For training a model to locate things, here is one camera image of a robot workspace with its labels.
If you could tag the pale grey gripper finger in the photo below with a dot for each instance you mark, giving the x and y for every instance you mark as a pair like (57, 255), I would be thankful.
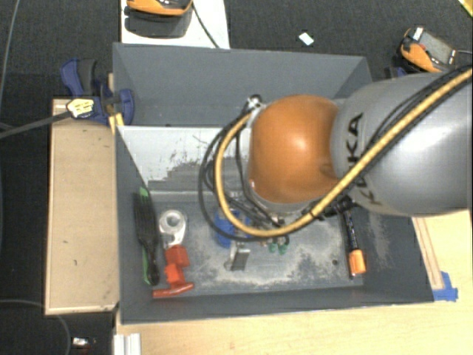
(229, 258)
(242, 259)

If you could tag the blue plastic object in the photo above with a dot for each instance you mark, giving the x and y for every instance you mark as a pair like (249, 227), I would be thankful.
(224, 231)

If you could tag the black and green brush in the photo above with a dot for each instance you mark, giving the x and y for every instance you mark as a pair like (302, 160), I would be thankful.
(146, 231)

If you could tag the black marker with orange cap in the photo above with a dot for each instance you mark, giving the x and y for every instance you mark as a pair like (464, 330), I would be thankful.
(355, 261)

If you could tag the pale wood board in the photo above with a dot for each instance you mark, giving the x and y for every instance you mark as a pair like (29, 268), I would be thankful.
(83, 213)

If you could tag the grey metal bin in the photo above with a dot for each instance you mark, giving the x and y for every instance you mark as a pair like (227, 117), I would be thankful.
(166, 83)

